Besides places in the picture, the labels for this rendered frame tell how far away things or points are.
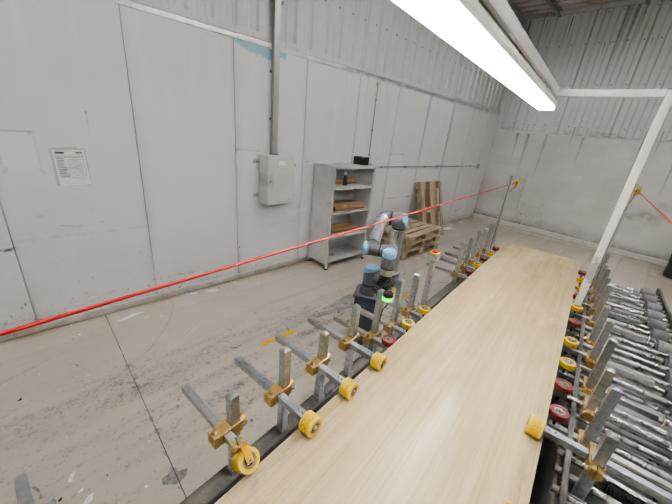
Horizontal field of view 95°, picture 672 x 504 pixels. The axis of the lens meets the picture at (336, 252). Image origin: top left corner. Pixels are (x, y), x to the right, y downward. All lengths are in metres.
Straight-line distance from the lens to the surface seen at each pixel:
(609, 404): 1.79
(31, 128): 3.54
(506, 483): 1.51
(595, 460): 1.66
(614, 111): 9.51
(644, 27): 9.76
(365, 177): 5.12
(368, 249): 2.06
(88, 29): 3.62
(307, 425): 1.35
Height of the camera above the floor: 2.02
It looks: 22 degrees down
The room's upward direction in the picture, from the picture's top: 6 degrees clockwise
